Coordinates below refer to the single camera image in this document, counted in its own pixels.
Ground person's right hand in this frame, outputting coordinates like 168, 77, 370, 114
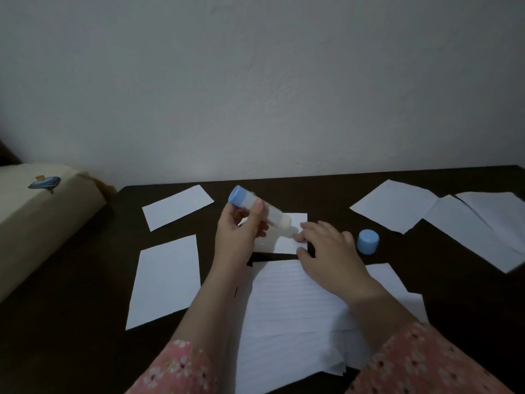
293, 220, 384, 304

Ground person's left hand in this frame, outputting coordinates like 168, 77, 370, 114
211, 199, 270, 280

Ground blue glue stick cap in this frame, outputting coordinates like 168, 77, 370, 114
357, 229, 380, 256

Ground white panda print glue stick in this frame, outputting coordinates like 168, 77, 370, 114
227, 185, 292, 229

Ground white paper sheets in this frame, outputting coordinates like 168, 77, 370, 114
125, 179, 525, 331

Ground person's left forearm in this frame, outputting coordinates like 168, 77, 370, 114
125, 268, 247, 394

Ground person's right forearm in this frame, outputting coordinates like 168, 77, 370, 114
346, 282, 514, 394

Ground beige mattress with whale print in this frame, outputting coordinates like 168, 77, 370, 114
0, 163, 107, 302

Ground dark brown curtain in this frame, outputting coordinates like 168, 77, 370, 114
0, 141, 21, 167

